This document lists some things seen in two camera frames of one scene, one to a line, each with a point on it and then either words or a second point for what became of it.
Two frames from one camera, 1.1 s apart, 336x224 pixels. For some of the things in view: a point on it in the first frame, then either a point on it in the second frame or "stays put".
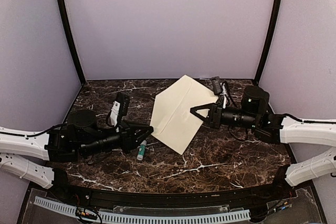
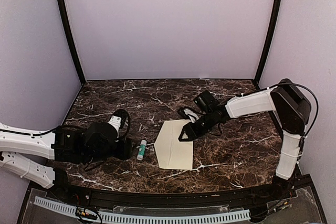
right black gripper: [214, 122] to [192, 132]
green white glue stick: [141, 150] stays put
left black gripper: [128, 135] to [126, 150]
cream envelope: [172, 122] to [171, 152]
